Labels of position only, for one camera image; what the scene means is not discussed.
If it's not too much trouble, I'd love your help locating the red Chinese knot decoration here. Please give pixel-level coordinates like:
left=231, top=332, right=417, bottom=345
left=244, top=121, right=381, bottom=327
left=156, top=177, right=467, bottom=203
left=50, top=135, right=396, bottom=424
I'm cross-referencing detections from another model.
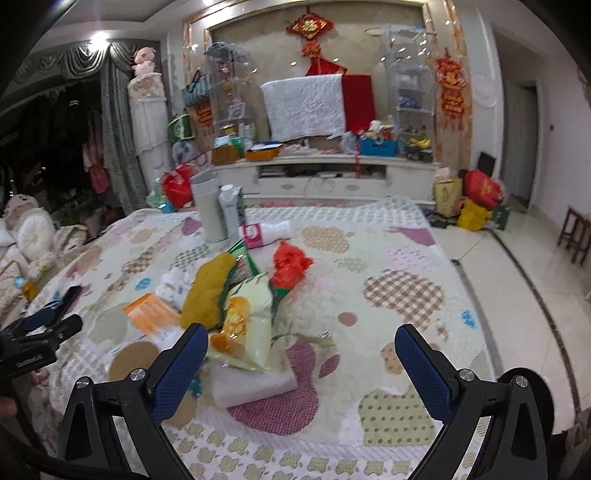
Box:
left=286, top=10, right=334, bottom=58

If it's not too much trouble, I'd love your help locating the orange paper packet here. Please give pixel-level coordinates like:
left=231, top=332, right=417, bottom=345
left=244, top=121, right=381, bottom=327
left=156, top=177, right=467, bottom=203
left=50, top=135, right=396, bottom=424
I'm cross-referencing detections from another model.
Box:
left=123, top=293, right=180, bottom=341

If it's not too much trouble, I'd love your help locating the tan paper gift bag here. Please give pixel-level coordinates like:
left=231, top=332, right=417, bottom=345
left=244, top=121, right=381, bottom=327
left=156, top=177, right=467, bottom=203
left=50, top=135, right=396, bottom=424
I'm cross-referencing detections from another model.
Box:
left=433, top=177, right=463, bottom=218

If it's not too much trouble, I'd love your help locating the red hanging couplet ornament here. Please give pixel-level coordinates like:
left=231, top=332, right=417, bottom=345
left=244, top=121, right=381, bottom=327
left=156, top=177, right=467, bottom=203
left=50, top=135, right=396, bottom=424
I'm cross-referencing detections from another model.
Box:
left=435, top=49, right=467, bottom=130

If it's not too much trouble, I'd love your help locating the pink pig plush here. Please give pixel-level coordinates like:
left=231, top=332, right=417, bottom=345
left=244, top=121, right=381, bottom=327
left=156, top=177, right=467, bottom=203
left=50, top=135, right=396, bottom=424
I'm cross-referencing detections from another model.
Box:
left=132, top=46, right=156, bottom=77

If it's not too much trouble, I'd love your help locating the white milk carton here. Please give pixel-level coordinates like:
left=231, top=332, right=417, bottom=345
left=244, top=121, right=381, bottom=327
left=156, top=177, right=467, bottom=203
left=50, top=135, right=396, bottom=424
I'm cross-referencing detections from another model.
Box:
left=218, top=184, right=245, bottom=241

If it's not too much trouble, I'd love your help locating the white pink lotion bottle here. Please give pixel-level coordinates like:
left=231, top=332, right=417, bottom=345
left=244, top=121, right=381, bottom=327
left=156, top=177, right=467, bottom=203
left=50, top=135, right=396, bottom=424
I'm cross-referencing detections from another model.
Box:
left=239, top=220, right=293, bottom=249

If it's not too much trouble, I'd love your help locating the red plastic bag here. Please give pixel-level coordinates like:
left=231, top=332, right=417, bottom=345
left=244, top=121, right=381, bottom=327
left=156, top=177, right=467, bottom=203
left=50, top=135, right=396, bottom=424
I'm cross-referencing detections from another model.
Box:
left=271, top=240, right=314, bottom=290

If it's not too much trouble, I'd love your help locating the white TV cabinet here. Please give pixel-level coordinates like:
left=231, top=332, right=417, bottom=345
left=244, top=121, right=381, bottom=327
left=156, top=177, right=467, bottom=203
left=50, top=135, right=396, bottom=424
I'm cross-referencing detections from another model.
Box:
left=215, top=153, right=439, bottom=206

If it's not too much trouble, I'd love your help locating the white plush pillow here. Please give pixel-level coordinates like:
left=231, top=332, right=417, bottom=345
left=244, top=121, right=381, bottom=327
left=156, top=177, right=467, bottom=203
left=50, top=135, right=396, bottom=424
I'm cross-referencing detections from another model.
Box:
left=16, top=208, right=55, bottom=261

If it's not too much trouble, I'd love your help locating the patchwork apple pattern quilt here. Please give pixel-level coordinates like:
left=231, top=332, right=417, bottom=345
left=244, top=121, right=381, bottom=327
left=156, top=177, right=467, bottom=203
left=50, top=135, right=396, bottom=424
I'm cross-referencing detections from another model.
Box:
left=30, top=199, right=495, bottom=479

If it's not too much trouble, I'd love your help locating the orange tray on cabinet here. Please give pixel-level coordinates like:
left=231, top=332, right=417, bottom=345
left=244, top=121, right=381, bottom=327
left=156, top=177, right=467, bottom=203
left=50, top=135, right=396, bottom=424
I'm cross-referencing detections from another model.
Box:
left=245, top=144, right=283, bottom=162

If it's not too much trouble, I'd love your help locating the green yellow scrub sponge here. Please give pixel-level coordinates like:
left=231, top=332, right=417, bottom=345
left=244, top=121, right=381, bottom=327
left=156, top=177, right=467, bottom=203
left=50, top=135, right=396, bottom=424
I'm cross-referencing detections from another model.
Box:
left=179, top=252, right=236, bottom=330

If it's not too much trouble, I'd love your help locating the green cardboard box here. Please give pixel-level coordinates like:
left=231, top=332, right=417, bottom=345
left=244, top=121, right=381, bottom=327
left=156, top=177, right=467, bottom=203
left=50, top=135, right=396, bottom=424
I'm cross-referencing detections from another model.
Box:
left=490, top=204, right=511, bottom=231

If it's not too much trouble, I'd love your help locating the grey window curtain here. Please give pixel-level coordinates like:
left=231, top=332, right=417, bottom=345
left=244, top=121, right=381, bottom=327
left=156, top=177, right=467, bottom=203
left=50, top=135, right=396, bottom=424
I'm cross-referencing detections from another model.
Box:
left=13, top=39, right=155, bottom=214

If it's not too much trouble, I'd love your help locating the green snack wrapper bundle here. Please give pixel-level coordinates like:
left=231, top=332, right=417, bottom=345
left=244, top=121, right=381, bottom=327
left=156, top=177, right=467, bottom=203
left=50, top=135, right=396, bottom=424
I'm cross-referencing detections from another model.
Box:
left=206, top=240, right=290, bottom=372

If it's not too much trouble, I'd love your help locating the black round trash bin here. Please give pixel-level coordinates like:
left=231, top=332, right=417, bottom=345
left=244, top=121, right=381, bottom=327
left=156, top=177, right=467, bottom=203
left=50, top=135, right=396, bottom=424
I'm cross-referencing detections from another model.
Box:
left=497, top=367, right=566, bottom=479

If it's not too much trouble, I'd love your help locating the dark wooden stool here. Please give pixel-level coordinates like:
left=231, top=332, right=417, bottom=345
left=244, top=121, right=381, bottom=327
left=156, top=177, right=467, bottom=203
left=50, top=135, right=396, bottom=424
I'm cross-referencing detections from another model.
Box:
left=557, top=206, right=591, bottom=266

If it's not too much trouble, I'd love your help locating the white cylindrical cup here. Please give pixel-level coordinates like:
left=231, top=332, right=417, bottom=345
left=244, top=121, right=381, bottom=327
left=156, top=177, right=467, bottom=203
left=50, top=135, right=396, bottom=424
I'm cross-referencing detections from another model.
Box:
left=190, top=168, right=228, bottom=243

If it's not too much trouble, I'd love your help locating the white tissue pack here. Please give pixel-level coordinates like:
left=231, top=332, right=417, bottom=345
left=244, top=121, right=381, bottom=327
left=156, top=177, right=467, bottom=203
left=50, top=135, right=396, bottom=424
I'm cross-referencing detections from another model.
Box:
left=211, top=364, right=297, bottom=408

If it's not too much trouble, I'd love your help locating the covered floor air conditioner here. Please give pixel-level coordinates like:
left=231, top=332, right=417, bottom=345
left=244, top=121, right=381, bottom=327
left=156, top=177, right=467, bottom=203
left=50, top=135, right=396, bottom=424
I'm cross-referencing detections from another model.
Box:
left=127, top=72, right=173, bottom=191

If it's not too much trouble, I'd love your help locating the blue storage basket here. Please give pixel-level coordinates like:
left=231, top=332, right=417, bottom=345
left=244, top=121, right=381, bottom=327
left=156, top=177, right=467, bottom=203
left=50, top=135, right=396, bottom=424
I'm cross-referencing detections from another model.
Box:
left=360, top=138, right=398, bottom=157

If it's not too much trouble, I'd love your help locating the red gift bag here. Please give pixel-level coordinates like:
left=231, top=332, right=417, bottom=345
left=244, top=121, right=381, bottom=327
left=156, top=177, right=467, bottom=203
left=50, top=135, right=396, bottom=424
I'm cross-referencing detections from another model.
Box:
left=464, top=169, right=503, bottom=210

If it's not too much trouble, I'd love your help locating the clear plastic shelf tower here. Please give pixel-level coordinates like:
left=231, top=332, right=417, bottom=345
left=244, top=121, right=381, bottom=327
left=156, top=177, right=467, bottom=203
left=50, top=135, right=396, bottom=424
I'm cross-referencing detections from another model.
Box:
left=385, top=25, right=436, bottom=163

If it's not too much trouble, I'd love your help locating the yellow shopping bag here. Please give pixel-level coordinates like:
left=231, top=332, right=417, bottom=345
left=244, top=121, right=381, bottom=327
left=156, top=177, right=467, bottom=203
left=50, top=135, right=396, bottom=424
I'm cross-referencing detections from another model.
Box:
left=457, top=199, right=492, bottom=232

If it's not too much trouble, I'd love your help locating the red cloth behind TV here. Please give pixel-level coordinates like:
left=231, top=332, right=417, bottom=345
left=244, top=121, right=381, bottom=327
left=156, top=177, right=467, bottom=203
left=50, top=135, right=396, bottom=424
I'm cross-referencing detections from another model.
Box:
left=342, top=74, right=377, bottom=133

